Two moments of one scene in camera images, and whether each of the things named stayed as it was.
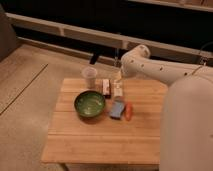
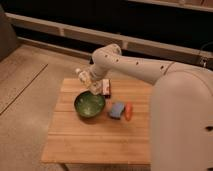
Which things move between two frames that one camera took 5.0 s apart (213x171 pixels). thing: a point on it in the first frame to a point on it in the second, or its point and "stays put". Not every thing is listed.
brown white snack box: [106, 88] stays put
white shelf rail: [105, 39] stays put
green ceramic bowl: [89, 103] stays put
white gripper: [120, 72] to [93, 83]
